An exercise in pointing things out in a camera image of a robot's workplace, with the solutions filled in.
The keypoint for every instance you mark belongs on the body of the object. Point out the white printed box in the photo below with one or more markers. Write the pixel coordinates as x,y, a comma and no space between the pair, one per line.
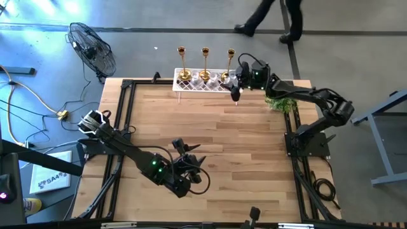
51,171

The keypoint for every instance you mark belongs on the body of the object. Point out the black floor fan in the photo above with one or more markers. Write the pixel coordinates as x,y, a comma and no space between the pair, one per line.
92,51

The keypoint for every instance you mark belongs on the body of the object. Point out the grey metal stand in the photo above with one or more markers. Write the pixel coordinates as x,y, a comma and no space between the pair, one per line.
381,149

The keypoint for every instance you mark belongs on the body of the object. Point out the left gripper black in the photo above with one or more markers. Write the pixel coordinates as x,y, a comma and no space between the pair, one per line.
189,170

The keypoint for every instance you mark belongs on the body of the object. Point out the tall gold candlestick holder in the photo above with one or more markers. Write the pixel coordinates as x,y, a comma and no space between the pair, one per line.
184,74
205,76
231,52

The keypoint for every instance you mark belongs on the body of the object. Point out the silver metal bracket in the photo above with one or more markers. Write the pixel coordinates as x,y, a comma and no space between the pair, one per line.
117,226
295,226

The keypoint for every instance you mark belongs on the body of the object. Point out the green potted plant white pot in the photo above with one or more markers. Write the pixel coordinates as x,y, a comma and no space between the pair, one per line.
281,105

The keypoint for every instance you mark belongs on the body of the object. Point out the black device with pink light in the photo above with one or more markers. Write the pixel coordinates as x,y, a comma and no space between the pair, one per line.
6,191

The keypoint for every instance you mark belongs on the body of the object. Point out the yellow object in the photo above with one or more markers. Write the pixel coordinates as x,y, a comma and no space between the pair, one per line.
31,206

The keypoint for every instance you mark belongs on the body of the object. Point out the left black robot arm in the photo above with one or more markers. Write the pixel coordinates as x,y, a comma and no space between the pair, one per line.
127,149

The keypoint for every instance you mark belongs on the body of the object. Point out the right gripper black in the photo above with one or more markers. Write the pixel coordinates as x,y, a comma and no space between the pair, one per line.
260,76

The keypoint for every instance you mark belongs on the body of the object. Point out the black side stand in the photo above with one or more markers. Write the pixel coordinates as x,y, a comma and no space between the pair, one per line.
38,157

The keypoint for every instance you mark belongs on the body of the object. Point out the black floor bar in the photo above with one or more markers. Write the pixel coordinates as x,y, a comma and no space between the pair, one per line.
19,70

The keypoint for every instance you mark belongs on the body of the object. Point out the black aluminium table frame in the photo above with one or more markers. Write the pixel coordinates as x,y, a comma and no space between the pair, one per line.
146,82

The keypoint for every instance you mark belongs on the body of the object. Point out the white lattice shelf rack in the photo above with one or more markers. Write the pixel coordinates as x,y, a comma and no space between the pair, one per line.
184,86

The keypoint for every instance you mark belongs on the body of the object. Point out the person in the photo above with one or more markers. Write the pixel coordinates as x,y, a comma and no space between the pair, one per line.
260,16

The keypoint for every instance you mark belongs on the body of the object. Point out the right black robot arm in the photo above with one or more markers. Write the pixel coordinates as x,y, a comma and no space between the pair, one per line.
318,95

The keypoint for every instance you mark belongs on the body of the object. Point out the black frame brace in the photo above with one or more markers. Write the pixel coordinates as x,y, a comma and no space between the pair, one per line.
155,78

